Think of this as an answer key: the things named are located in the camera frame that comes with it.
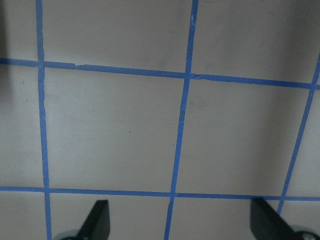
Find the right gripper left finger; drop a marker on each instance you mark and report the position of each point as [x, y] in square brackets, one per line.
[97, 225]

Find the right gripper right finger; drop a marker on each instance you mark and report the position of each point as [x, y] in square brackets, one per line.
[266, 224]

